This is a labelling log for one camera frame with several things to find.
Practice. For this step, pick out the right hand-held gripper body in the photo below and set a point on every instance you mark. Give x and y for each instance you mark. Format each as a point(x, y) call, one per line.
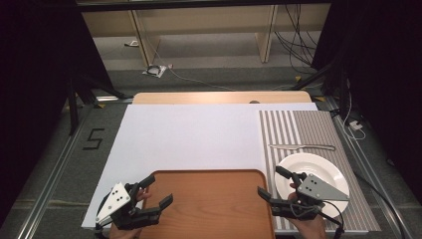
point(318, 191)

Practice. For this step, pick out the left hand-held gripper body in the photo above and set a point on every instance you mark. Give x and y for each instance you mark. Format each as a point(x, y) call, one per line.
point(119, 199)

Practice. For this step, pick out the white plate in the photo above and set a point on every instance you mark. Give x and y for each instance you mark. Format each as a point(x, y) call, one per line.
point(312, 166)

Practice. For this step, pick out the person's left hand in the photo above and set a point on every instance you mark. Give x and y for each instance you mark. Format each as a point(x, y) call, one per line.
point(124, 234)

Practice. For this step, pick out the person's right hand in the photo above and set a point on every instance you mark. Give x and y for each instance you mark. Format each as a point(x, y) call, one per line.
point(310, 229)

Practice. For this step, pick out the silver table knife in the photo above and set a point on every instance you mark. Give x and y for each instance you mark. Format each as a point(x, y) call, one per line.
point(298, 146)

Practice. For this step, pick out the brown wooden tray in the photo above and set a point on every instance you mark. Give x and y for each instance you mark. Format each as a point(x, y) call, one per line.
point(205, 205)

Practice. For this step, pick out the grey striped placemat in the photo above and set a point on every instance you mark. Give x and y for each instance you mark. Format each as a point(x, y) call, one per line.
point(318, 129)

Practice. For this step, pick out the white board sheet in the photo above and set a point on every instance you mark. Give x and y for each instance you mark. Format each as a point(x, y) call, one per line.
point(192, 139)

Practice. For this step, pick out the white power adapter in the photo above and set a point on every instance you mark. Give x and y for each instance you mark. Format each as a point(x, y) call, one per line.
point(355, 125)

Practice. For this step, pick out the light wooden table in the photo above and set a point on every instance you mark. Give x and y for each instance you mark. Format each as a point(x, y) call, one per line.
point(199, 98)

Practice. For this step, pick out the black stand leg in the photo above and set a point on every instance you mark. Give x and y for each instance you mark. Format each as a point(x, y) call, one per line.
point(313, 75)

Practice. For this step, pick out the clear plastic packet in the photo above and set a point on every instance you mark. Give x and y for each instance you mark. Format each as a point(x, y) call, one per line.
point(154, 70)

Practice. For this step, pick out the black stand legs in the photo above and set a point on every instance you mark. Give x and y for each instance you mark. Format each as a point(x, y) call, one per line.
point(83, 89)

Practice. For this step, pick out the small white floor object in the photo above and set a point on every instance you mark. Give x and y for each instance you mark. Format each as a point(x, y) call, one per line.
point(132, 43)

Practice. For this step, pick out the black curtain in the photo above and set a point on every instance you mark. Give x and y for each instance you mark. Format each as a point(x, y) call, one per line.
point(36, 83)
point(381, 66)

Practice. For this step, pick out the light wooden shelf unit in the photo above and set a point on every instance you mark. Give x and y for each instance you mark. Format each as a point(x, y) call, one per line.
point(205, 20)

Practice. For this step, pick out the aluminium floor rail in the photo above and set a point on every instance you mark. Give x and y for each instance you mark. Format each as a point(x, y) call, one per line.
point(49, 186)
point(365, 156)

